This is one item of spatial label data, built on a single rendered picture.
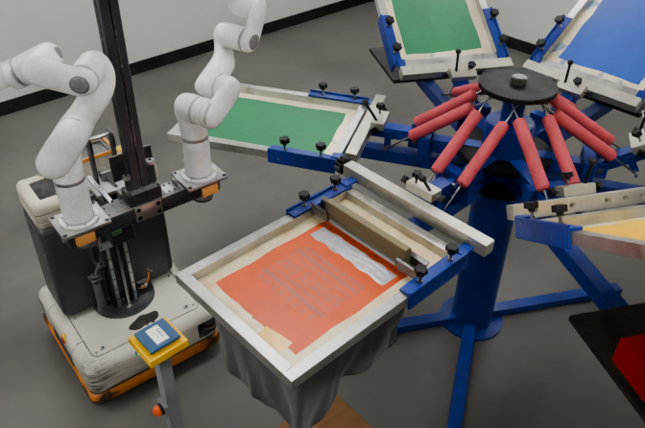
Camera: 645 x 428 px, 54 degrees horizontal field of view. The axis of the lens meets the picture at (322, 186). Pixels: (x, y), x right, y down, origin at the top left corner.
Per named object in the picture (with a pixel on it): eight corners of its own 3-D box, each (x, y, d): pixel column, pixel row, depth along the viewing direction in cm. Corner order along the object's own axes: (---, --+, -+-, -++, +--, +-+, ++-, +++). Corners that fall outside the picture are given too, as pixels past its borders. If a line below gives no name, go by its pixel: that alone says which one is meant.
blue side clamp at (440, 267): (409, 310, 203) (411, 294, 199) (397, 301, 206) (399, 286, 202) (465, 268, 220) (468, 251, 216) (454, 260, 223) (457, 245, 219)
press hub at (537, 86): (480, 361, 306) (537, 109, 229) (416, 316, 330) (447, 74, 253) (526, 320, 328) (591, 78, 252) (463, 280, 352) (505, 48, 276)
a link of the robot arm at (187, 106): (192, 127, 228) (187, 85, 219) (220, 136, 222) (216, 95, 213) (173, 137, 221) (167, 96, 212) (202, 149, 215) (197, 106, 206)
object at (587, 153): (529, 249, 230) (536, 224, 223) (370, 163, 277) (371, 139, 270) (633, 168, 276) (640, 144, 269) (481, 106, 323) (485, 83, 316)
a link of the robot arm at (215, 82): (231, 42, 234) (274, 54, 225) (175, 121, 221) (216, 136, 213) (217, 13, 222) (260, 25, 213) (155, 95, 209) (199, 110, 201)
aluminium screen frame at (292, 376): (292, 391, 175) (291, 382, 173) (176, 282, 210) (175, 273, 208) (465, 263, 220) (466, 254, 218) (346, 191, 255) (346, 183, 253)
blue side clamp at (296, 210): (295, 229, 236) (294, 214, 232) (286, 224, 239) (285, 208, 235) (351, 198, 253) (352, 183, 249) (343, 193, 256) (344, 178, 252)
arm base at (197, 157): (171, 168, 233) (166, 131, 225) (202, 157, 240) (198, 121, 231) (192, 187, 223) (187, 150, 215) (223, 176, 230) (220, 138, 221)
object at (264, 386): (300, 448, 209) (298, 360, 184) (220, 367, 236) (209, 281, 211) (307, 442, 211) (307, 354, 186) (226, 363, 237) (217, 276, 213)
